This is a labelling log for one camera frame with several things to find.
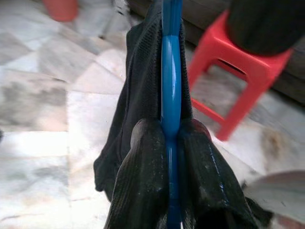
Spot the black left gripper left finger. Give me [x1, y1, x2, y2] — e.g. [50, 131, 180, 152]
[103, 118, 172, 229]

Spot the red plastic waste bin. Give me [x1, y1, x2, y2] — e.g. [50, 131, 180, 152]
[42, 0, 79, 22]

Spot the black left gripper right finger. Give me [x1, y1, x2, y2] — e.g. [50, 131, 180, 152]
[177, 118, 259, 229]

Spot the black garment with green print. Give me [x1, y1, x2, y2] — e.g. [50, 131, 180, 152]
[93, 0, 274, 229]

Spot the blue plastic hanger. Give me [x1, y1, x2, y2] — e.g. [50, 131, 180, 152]
[161, 0, 184, 229]

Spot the black round laundry basket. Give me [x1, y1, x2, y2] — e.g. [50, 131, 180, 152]
[226, 0, 305, 57]

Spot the red plastic stool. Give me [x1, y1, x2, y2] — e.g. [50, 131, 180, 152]
[188, 10, 294, 141]

